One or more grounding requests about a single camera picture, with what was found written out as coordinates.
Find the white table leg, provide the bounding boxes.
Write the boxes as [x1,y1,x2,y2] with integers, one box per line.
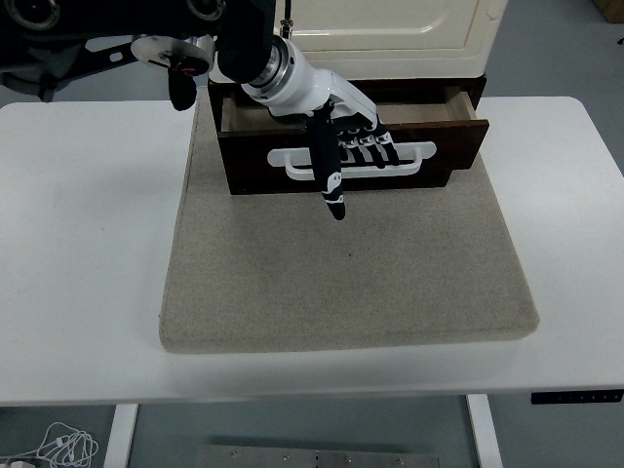
[102,403,140,468]
[465,393,503,468]

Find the grey metal plate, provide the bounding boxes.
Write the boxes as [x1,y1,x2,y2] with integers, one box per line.
[194,444,443,468]

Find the dark wooden drawer case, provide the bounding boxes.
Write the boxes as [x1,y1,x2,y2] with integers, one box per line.
[207,75,488,196]

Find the white drawer handle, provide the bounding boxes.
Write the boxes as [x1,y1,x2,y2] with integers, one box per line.
[266,140,437,182]

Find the cream plastic cabinet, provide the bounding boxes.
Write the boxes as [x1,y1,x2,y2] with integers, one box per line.
[208,0,508,82]

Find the white cable bundle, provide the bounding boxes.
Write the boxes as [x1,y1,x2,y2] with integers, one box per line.
[28,421,100,468]

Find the grey fabric mat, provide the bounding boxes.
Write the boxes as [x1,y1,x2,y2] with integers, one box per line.
[159,95,541,353]

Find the cardboard box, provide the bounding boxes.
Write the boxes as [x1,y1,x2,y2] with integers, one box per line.
[595,0,624,23]

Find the black table control panel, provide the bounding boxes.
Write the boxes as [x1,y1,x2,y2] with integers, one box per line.
[529,389,624,406]

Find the dark wooden drawer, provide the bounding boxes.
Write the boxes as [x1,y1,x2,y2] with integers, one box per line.
[216,86,490,189]

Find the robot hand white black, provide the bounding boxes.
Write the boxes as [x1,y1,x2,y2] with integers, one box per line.
[241,46,404,223]

